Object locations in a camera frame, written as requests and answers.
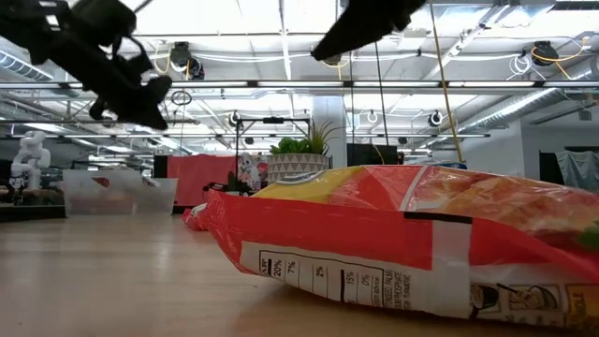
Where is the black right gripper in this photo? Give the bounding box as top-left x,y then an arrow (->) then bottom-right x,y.
311,0 -> 427,62

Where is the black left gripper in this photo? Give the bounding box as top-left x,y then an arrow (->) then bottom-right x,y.
49,35 -> 173,131

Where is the long ceiling light bar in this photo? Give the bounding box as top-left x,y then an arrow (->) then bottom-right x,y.
170,80 -> 537,90

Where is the red partition panel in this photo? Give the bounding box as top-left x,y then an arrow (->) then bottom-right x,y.
166,154 -> 238,207

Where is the clear plastic bin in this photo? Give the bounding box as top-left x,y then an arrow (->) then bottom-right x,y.
62,168 -> 179,217

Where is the black monitor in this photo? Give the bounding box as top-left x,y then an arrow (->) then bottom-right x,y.
346,142 -> 400,166

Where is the floral print box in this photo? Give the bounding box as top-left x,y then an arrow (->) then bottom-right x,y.
236,153 -> 270,191

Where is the white humanoid robot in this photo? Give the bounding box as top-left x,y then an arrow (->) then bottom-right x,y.
9,130 -> 51,191

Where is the succulent in white patterned pot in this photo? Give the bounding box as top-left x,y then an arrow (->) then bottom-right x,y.
267,120 -> 345,184

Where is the black upright panel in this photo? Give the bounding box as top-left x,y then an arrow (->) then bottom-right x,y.
538,150 -> 565,186

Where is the grey draped cloth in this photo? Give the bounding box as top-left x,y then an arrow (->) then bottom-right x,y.
555,150 -> 599,193

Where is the thin black hanging cable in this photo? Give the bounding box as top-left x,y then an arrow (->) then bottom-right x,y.
346,44 -> 356,146

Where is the yellow hanging cable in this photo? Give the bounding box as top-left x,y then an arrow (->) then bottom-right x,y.
429,4 -> 465,165

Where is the silver ventilation duct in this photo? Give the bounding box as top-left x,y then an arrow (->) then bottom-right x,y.
458,86 -> 599,135

